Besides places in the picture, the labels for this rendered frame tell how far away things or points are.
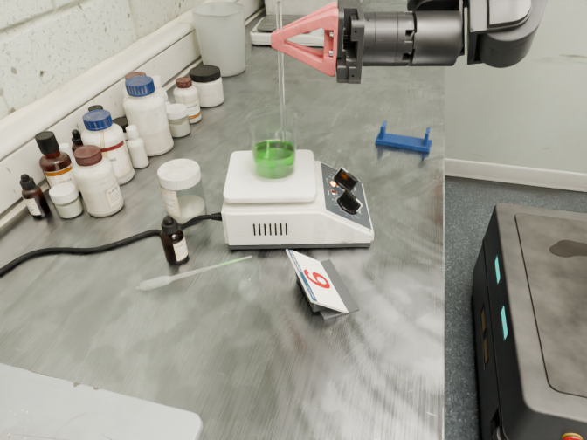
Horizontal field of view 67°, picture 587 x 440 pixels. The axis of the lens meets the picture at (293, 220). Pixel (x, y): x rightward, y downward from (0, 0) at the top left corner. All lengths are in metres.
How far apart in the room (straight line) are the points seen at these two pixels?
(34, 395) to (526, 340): 0.91
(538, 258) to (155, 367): 1.02
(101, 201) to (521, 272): 0.97
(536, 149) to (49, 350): 2.01
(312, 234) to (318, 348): 0.16
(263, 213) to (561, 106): 1.73
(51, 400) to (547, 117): 2.00
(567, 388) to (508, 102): 1.33
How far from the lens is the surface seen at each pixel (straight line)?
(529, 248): 1.33
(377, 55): 0.52
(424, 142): 0.85
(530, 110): 2.14
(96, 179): 0.70
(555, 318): 1.17
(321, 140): 0.87
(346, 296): 0.55
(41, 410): 0.52
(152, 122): 0.84
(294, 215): 0.57
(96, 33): 1.01
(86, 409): 0.50
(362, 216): 0.62
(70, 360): 0.56
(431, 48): 0.53
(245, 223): 0.58
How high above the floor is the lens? 1.16
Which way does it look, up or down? 38 degrees down
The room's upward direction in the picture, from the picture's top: 1 degrees counter-clockwise
